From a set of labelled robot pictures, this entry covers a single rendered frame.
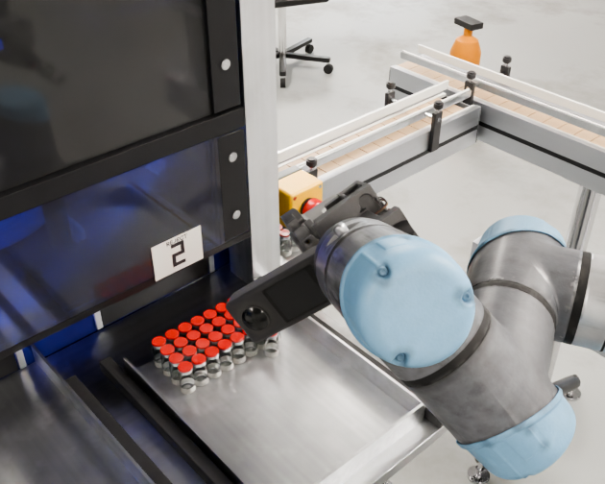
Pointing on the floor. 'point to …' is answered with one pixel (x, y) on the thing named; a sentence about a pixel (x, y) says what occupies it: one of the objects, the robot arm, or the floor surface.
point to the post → (258, 138)
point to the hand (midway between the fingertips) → (302, 242)
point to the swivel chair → (296, 43)
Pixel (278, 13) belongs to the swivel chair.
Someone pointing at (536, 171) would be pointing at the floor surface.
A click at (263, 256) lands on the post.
